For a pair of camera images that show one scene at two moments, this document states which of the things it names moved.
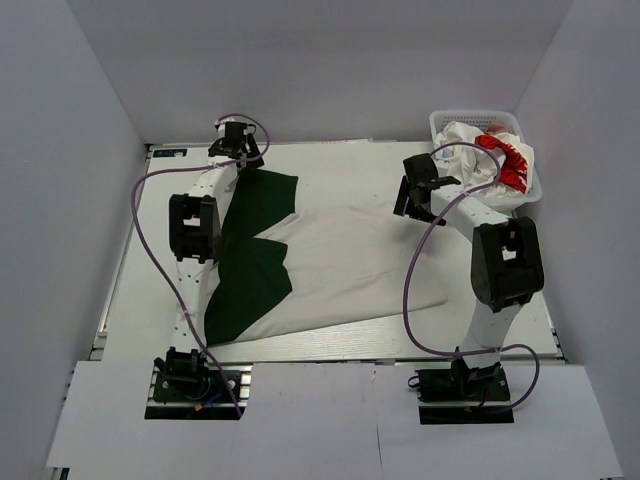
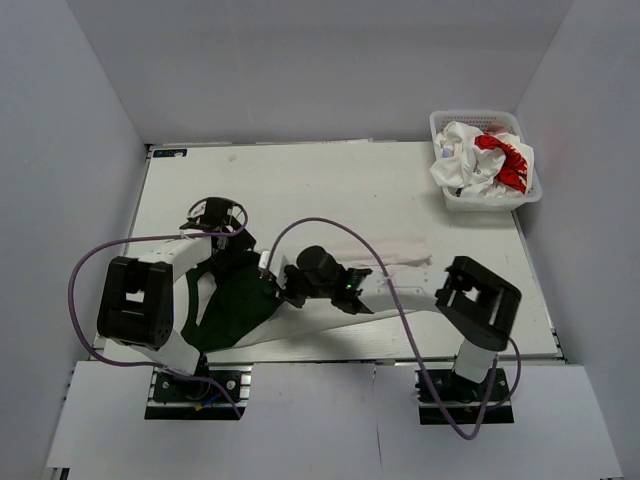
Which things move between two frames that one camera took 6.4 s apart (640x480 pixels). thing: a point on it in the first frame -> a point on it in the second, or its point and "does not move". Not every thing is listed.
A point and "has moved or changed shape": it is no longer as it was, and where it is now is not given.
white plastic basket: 493,120 does not move
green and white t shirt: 282,273 has moved or changed shape
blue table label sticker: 169,152 does not move
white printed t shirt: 471,166 does not move
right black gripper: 404,207 -> 287,291
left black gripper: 254,151 -> 241,240
